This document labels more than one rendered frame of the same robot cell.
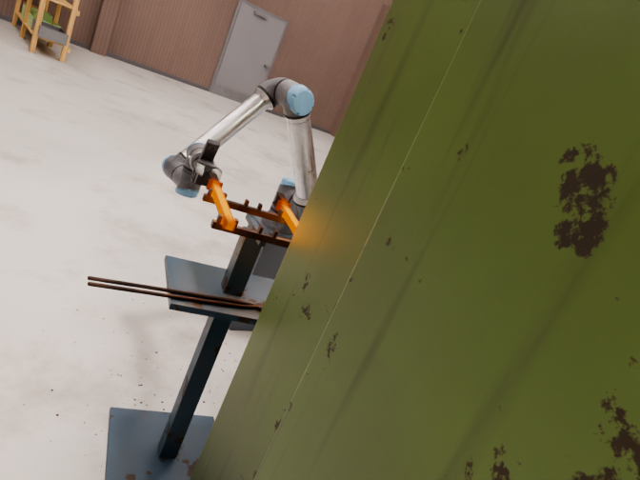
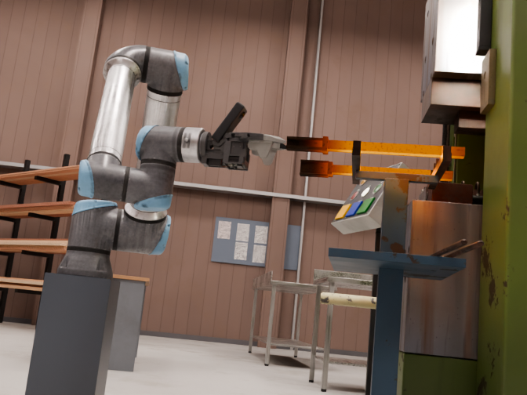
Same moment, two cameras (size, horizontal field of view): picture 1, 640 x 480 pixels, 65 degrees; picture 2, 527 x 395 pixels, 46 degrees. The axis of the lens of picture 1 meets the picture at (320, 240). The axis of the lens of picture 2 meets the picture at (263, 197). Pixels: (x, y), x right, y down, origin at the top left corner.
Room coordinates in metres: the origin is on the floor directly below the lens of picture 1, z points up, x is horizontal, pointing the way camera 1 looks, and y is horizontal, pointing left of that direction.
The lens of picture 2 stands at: (0.81, 1.65, 0.54)
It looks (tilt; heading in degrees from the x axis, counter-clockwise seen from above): 11 degrees up; 306
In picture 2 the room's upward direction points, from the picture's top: 6 degrees clockwise
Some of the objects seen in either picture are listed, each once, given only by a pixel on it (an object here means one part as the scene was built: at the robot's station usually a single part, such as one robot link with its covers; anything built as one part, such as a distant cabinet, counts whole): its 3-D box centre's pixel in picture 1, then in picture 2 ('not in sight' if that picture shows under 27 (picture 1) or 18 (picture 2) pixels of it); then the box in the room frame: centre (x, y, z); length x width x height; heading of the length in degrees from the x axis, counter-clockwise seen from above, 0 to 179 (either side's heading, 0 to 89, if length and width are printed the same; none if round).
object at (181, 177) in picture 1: (189, 180); (150, 186); (1.95, 0.58, 0.82); 0.12 x 0.09 x 0.12; 48
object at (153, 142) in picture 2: (199, 156); (162, 144); (1.94, 0.57, 0.94); 0.12 x 0.09 x 0.10; 26
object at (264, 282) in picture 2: not in sight; (286, 319); (5.06, -4.89, 0.50); 2.01 x 0.74 x 1.01; 132
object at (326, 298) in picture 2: not in sight; (378, 303); (1.84, -0.56, 0.62); 0.44 x 0.05 x 0.05; 30
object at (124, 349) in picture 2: not in sight; (103, 317); (5.12, -2.06, 0.36); 1.35 x 0.70 x 0.72; 136
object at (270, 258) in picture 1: (257, 274); (70, 364); (2.59, 0.24, 0.30); 0.22 x 0.22 x 0.60; 40
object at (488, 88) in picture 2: not in sight; (488, 81); (1.32, -0.09, 1.27); 0.09 x 0.02 x 0.17; 120
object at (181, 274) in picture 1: (230, 292); (390, 265); (1.46, 0.19, 0.69); 0.40 x 0.30 x 0.02; 117
